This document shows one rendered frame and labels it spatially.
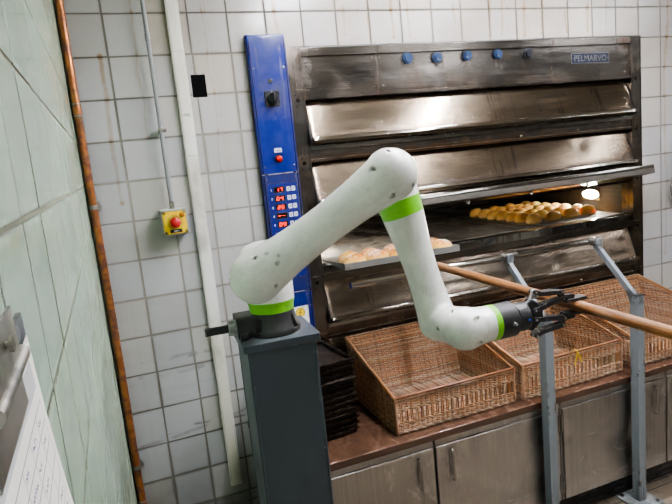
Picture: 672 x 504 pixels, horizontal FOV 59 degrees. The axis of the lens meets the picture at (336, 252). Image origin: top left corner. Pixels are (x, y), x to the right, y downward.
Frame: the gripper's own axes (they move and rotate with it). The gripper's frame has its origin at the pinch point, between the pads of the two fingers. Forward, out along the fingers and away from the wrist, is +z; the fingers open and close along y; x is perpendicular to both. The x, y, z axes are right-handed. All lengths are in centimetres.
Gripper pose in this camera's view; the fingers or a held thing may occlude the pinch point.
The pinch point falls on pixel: (573, 304)
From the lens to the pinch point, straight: 174.5
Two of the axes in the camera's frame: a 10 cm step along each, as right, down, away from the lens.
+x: 3.6, 1.2, -9.3
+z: 9.3, -1.4, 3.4
